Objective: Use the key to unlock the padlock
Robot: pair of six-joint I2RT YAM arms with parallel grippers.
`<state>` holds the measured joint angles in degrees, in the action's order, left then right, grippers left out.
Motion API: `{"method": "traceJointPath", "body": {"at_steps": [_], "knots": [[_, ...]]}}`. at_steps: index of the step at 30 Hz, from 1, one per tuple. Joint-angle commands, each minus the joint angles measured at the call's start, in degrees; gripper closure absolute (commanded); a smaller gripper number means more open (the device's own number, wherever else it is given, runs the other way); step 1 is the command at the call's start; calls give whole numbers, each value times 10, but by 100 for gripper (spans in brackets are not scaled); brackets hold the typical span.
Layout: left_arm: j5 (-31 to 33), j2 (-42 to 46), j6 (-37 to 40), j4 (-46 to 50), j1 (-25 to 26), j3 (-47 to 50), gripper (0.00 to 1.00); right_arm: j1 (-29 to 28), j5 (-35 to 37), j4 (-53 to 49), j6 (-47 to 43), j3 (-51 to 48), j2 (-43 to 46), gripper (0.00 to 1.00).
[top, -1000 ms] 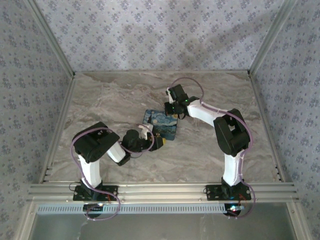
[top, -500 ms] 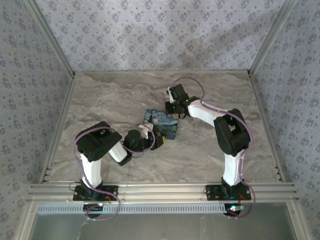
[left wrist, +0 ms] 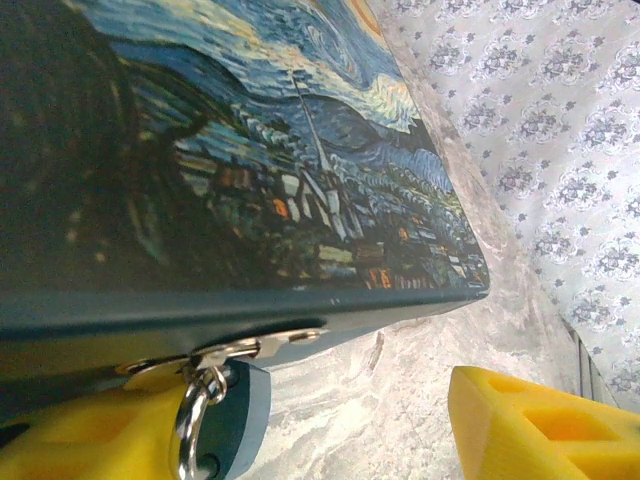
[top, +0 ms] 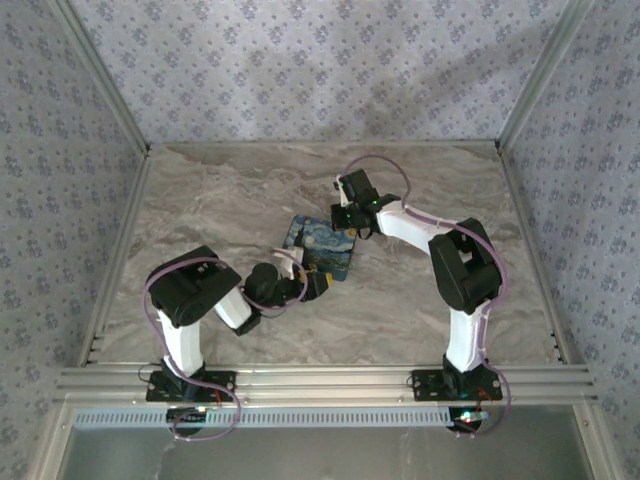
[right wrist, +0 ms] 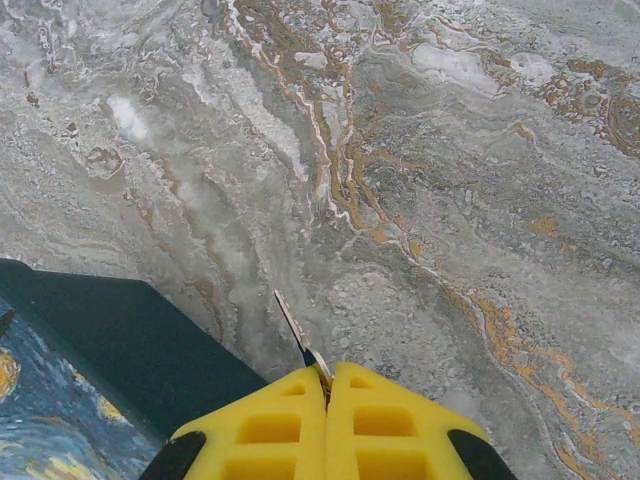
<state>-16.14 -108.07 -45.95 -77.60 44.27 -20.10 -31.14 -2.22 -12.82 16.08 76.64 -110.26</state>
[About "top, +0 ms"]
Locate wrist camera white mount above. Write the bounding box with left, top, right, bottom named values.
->
left=272, top=247, right=307, bottom=281
left=333, top=174, right=351, bottom=209

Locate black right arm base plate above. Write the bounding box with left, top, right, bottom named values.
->
left=410, top=368, right=504, bottom=403

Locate aluminium frame leg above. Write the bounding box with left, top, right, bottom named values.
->
left=29, top=399, right=76, bottom=480
left=572, top=402, right=619, bottom=480

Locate grey slotted cable duct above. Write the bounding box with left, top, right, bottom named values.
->
left=72, top=405, right=454, bottom=430

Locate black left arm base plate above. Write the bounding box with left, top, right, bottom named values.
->
left=145, top=370, right=237, bottom=404

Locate aluminium corner post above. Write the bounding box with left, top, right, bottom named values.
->
left=493, top=0, right=600, bottom=154
left=52, top=0, right=152, bottom=157

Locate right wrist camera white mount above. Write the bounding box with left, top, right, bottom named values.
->
left=333, top=174, right=351, bottom=209

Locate aluminium mounting rail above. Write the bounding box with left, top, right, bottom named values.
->
left=53, top=364, right=599, bottom=405

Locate aluminium rear rail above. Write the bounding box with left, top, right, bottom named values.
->
left=149, top=141, right=501, bottom=150

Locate grey metal shelf panel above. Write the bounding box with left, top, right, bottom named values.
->
left=64, top=424, right=596, bottom=480

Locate blue starry night printed box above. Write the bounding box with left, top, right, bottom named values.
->
left=282, top=214, right=357, bottom=282

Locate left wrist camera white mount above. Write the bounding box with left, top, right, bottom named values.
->
left=272, top=247, right=307, bottom=281

